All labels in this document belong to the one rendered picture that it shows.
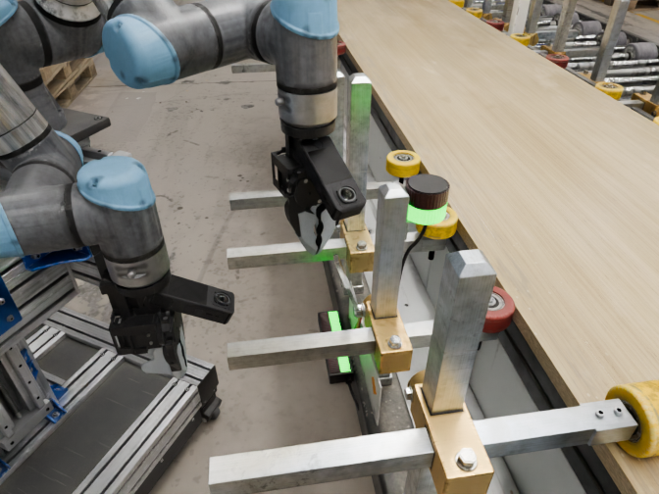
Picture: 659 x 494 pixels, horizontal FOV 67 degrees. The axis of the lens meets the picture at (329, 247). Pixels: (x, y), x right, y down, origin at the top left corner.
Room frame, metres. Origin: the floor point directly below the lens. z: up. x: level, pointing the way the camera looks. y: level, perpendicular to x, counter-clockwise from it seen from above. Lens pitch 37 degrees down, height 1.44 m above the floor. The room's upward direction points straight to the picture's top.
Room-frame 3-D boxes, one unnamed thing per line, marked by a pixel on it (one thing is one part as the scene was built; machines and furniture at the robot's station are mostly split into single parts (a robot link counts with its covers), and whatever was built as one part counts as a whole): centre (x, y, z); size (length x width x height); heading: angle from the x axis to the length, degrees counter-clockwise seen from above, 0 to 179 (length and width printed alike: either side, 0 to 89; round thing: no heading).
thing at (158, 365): (0.49, 0.25, 0.86); 0.06 x 0.03 x 0.09; 99
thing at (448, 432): (0.33, -0.13, 0.95); 0.14 x 0.06 x 0.05; 9
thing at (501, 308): (0.58, -0.25, 0.85); 0.08 x 0.08 x 0.11
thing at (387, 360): (0.57, -0.09, 0.85); 0.14 x 0.06 x 0.05; 9
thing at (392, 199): (0.59, -0.09, 0.86); 0.04 x 0.04 x 0.48; 9
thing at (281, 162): (0.62, 0.03, 1.13); 0.09 x 0.08 x 0.12; 29
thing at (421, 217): (0.60, -0.14, 1.07); 0.06 x 0.06 x 0.02
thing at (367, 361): (0.62, -0.06, 0.75); 0.26 x 0.01 x 0.10; 9
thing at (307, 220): (0.61, 0.04, 1.02); 0.06 x 0.03 x 0.09; 29
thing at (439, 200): (0.60, -0.14, 1.09); 0.06 x 0.06 x 0.02
